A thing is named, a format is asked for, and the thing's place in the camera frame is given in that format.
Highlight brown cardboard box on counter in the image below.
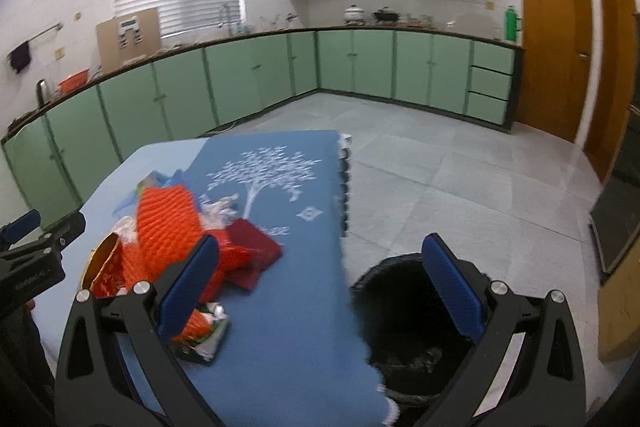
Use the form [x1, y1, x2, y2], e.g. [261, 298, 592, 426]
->
[96, 8, 162, 74]

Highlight dark red sponge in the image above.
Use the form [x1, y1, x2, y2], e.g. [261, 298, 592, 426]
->
[226, 219, 282, 291]

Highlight red gold foil wrapper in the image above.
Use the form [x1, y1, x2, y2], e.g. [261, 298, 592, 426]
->
[80, 233, 127, 298]

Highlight black glass cabinet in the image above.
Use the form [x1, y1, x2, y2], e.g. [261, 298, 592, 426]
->
[590, 106, 640, 277]

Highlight black trash bin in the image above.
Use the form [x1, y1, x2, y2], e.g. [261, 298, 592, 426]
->
[350, 254, 475, 426]

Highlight green thermos bottle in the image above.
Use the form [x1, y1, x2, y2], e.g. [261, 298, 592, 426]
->
[504, 5, 522, 43]

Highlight green white wrapper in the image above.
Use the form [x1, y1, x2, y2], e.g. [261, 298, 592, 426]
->
[169, 303, 230, 364]

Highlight blue tree-print tablecloth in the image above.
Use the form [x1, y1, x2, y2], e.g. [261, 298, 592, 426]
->
[29, 129, 402, 427]

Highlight black wok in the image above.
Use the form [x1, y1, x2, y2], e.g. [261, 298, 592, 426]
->
[373, 6, 399, 25]

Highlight chrome sink faucet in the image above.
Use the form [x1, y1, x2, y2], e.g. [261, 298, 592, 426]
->
[218, 3, 233, 37]

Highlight cardboard boxes on floor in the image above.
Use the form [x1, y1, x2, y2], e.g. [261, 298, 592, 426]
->
[598, 243, 640, 363]

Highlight brown wooden door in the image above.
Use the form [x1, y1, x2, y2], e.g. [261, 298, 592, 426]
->
[584, 0, 637, 182]
[516, 0, 592, 142]

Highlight orange foam fruit net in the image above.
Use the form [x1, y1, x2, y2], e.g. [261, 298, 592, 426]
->
[119, 185, 256, 343]

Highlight green lower kitchen cabinets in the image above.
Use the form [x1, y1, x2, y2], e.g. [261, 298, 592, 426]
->
[1, 27, 524, 225]

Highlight white tissue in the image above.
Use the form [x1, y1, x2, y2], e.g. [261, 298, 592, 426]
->
[198, 194, 239, 230]

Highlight orange plastic basin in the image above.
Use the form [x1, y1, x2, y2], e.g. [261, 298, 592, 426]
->
[58, 69, 89, 95]

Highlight white cooking pot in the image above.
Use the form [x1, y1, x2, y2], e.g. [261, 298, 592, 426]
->
[344, 4, 366, 26]

